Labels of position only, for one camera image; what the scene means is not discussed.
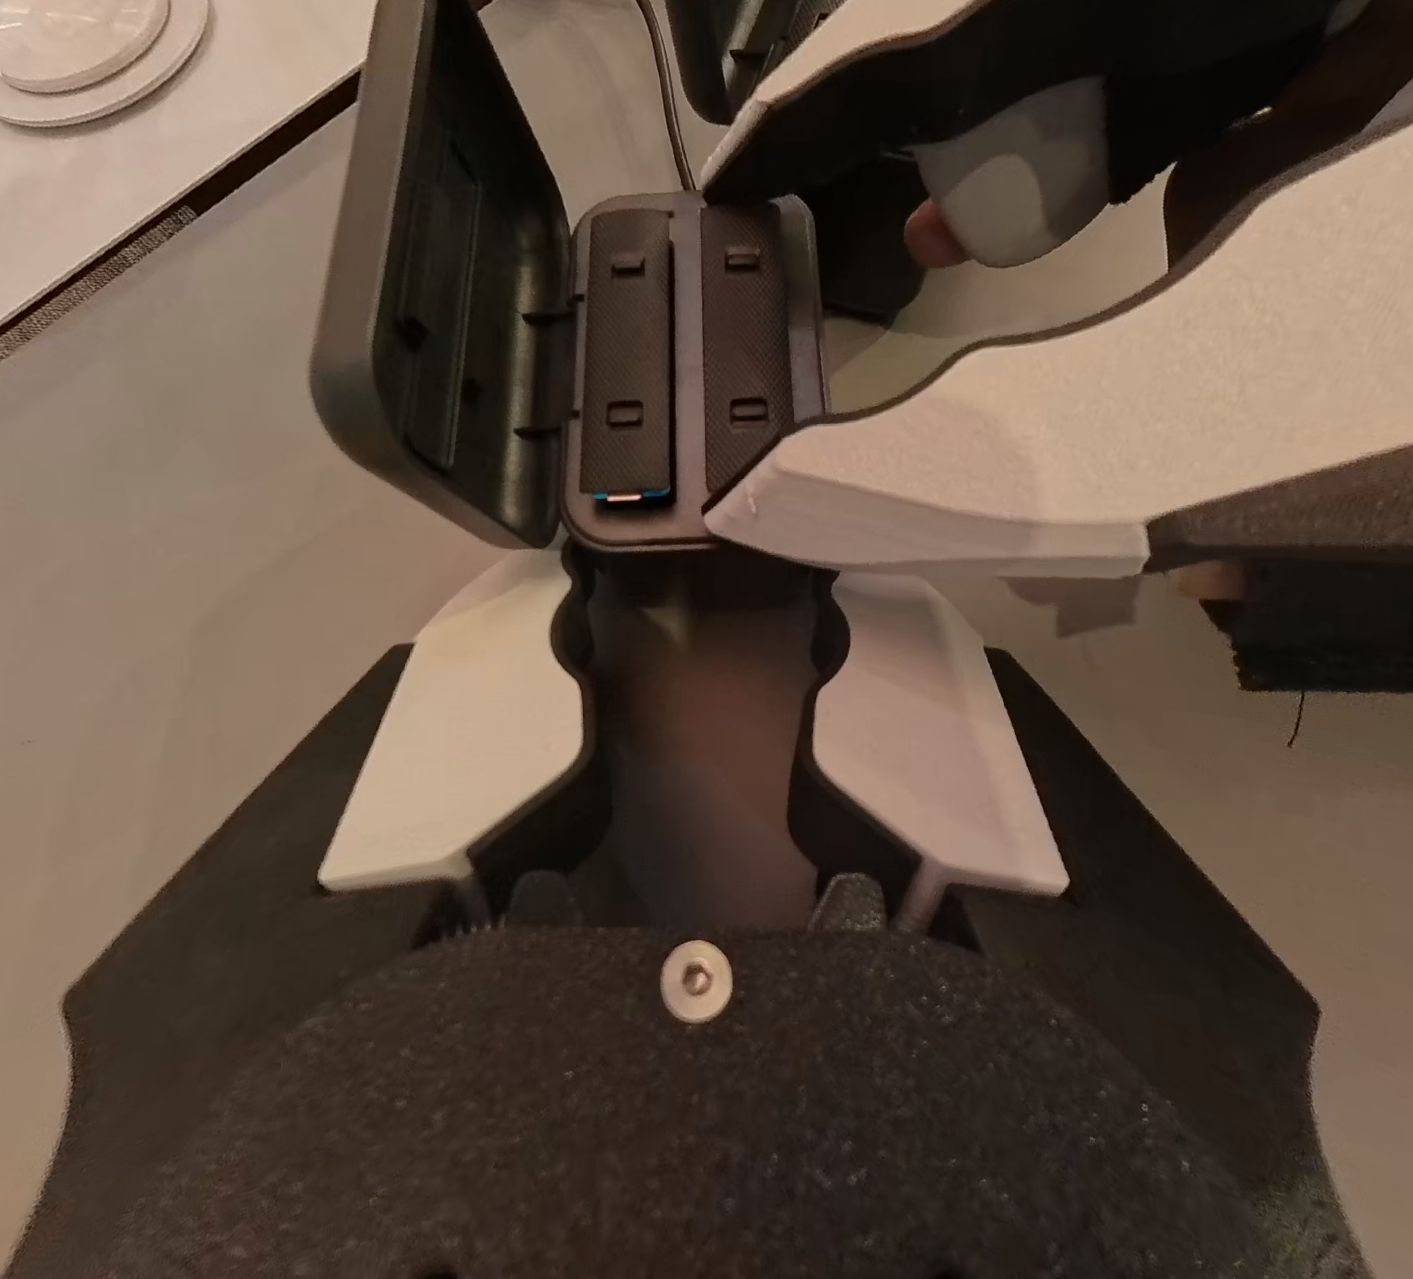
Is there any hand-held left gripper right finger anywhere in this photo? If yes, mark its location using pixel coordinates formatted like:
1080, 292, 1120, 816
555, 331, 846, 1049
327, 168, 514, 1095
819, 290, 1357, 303
810, 573, 1074, 903

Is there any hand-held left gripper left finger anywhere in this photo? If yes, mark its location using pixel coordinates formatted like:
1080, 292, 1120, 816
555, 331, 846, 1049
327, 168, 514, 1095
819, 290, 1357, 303
318, 551, 595, 899

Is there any black battery blue stripe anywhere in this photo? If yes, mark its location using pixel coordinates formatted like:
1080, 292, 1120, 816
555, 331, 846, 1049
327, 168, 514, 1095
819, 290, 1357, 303
575, 219, 697, 519
694, 215, 807, 508

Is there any person's right hand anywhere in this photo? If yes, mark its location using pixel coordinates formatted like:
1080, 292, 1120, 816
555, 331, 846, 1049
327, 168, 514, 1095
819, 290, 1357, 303
1160, 0, 1413, 280

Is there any white base mat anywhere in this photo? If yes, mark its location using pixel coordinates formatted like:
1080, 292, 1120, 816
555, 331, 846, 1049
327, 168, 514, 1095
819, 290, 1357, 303
0, 0, 466, 331

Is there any black charging cable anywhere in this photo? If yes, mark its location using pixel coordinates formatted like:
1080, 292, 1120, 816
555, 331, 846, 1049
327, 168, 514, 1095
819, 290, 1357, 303
579, 0, 707, 199

